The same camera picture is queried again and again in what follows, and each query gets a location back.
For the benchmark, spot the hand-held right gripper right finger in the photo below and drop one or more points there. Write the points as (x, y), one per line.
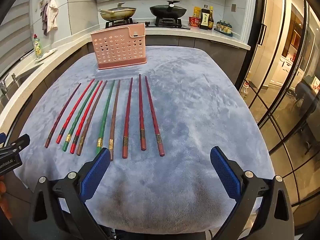
(223, 173)

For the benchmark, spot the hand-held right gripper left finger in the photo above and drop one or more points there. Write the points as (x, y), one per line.
(98, 173)

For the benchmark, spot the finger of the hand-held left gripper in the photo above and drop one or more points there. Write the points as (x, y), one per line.
(21, 141)
(2, 138)

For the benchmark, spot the dark purple chopstick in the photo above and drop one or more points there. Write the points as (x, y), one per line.
(63, 115)

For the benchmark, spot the brown chopstick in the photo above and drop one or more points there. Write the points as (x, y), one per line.
(115, 120)
(92, 117)

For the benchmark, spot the pink perforated utensil holder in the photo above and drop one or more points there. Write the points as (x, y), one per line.
(117, 47)

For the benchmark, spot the chrome faucet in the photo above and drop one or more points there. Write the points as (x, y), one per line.
(3, 86)

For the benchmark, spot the steel sink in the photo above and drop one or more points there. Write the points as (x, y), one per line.
(25, 73)

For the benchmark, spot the grey-blue plush blanket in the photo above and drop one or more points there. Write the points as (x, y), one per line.
(187, 105)

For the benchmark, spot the black framed glass door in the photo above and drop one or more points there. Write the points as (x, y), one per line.
(280, 120)

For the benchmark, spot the cooking oil bottle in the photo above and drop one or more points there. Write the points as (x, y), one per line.
(244, 92)

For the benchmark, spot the patterned plate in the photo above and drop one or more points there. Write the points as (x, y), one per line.
(46, 55)

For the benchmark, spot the green dish soap bottle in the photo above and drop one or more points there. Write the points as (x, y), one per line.
(37, 46)

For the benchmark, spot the white window blinds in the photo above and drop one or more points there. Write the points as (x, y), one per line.
(15, 37)

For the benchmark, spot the purple hanging cloth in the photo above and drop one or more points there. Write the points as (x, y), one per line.
(45, 20)

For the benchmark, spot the pink white hanging towel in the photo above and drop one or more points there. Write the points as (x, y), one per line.
(53, 13)

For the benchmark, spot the spice jar rack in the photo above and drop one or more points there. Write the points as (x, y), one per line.
(224, 27)

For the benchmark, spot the dark soy sauce bottle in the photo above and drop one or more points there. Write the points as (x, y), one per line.
(204, 18)
(211, 20)

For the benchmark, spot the red instant noodle cup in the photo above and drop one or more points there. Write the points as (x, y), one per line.
(194, 21)

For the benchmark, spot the black gas stove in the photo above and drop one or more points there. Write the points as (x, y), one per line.
(150, 24)

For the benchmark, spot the beige wok with lid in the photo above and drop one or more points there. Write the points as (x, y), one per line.
(118, 13)

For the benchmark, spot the yellow seasoning packet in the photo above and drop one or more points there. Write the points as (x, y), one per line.
(196, 12)

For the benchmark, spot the black wok with lid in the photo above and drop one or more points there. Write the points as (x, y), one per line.
(168, 11)

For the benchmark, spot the grey wall socket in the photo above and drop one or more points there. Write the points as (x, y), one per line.
(234, 7)

